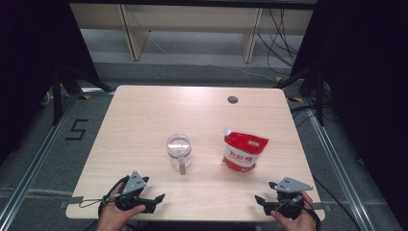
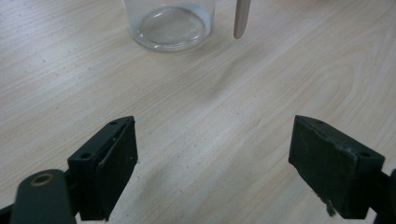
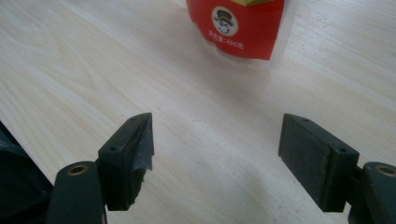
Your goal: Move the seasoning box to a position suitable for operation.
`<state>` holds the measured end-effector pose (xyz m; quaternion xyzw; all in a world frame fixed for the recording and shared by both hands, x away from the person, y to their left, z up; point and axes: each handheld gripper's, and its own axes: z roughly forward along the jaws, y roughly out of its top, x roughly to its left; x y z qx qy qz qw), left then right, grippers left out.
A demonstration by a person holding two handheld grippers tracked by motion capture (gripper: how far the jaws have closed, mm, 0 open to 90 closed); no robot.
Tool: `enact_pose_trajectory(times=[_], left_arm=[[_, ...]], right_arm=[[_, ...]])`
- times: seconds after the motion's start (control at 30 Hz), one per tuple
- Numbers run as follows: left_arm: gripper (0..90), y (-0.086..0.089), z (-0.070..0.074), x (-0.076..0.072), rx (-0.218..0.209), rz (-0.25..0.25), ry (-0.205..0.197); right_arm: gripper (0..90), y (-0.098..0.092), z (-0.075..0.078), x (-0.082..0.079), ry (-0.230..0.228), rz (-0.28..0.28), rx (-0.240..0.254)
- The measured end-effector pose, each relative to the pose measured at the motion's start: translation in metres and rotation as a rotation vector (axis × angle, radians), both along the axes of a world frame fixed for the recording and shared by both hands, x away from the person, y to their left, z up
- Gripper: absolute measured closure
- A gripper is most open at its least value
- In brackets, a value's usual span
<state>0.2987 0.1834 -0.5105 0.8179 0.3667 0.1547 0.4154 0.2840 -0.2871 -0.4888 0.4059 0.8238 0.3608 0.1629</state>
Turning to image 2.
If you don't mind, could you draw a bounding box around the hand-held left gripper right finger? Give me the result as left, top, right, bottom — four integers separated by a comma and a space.
288, 114, 386, 220

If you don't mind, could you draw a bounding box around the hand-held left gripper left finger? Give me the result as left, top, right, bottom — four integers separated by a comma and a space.
67, 115, 139, 222

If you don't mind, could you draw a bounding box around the glass jar with beige handle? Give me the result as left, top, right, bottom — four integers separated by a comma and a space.
121, 0, 252, 52

